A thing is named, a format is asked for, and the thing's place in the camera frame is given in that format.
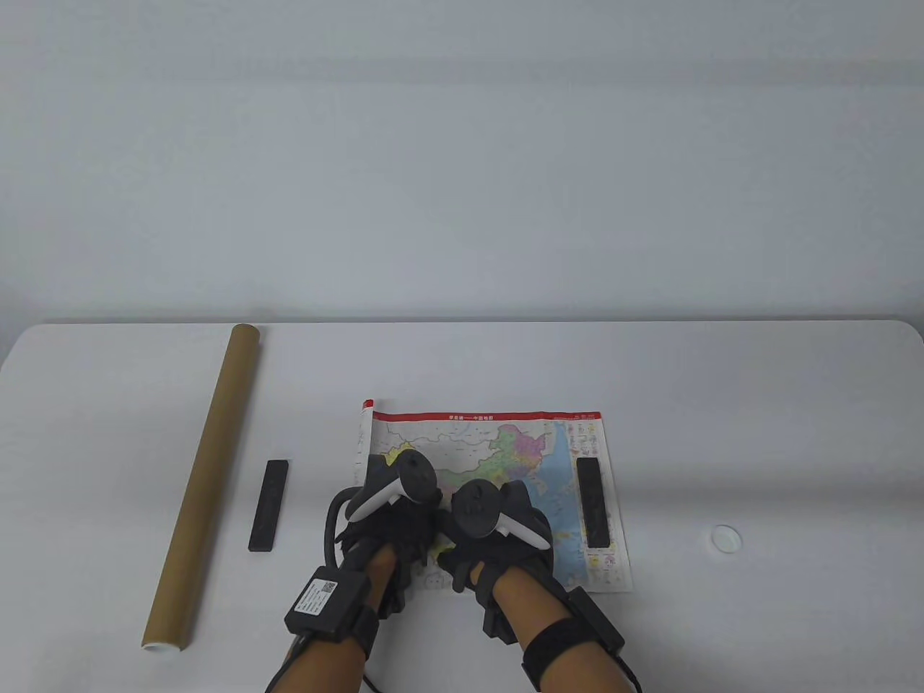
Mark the plain black sensor box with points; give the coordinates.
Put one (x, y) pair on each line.
(599, 621)

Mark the person's left forearm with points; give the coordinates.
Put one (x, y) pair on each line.
(379, 577)

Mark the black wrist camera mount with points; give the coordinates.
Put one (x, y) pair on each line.
(498, 624)

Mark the black and white controller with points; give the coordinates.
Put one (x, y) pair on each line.
(476, 509)
(415, 480)

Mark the black sensor box white label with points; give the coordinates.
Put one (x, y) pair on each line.
(325, 603)

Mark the brown cardboard mailing tube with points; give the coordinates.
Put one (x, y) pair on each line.
(206, 476)

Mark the white round tube cap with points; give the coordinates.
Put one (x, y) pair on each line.
(725, 538)

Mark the person's left hand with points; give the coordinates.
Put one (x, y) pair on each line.
(408, 534)

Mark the colourful paper map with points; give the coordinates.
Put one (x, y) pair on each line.
(505, 447)

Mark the person's right hand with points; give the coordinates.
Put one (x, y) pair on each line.
(498, 556)

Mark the black paperweight bar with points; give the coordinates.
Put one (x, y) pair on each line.
(268, 505)
(595, 502)

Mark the person's right forearm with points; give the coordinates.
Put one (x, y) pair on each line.
(534, 599)

